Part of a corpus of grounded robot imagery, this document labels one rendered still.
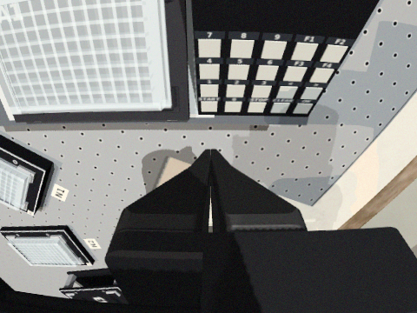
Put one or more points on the grey perforated base plate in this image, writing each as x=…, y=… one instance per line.
x=107, y=167

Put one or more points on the white multi-well plate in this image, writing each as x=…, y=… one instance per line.
x=29, y=250
x=14, y=185
x=144, y=22

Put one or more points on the white and grey plate washer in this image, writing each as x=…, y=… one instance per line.
x=255, y=61

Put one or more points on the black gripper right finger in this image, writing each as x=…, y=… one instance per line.
x=240, y=204

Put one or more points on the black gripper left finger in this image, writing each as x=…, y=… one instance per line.
x=178, y=203

